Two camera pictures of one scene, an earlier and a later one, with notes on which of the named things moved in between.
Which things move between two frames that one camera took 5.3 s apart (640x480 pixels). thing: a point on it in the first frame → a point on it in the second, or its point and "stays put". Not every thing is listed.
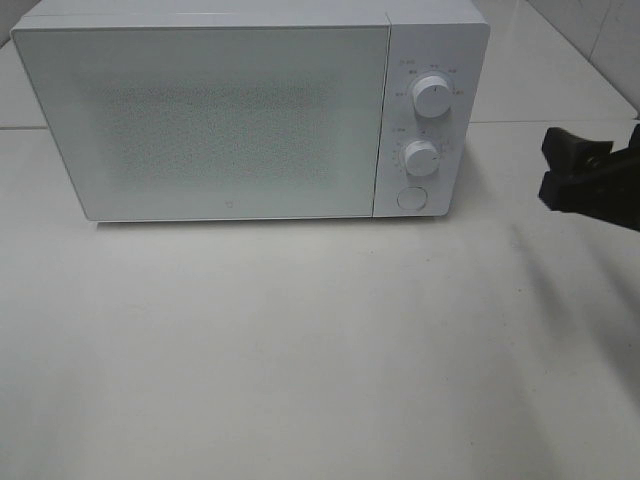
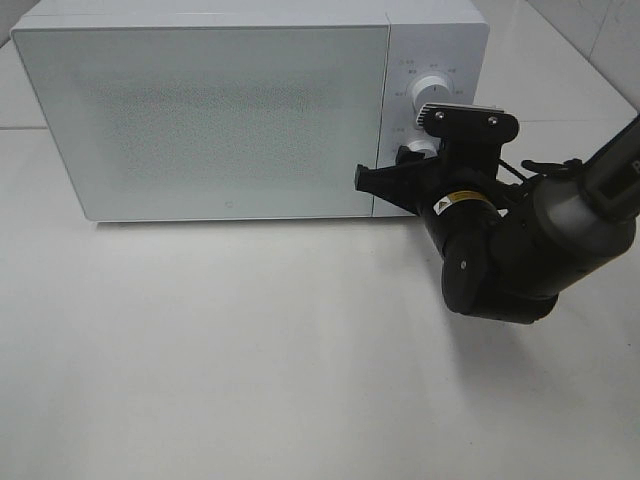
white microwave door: (213, 122) stays put
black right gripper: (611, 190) → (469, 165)
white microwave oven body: (231, 110) stays put
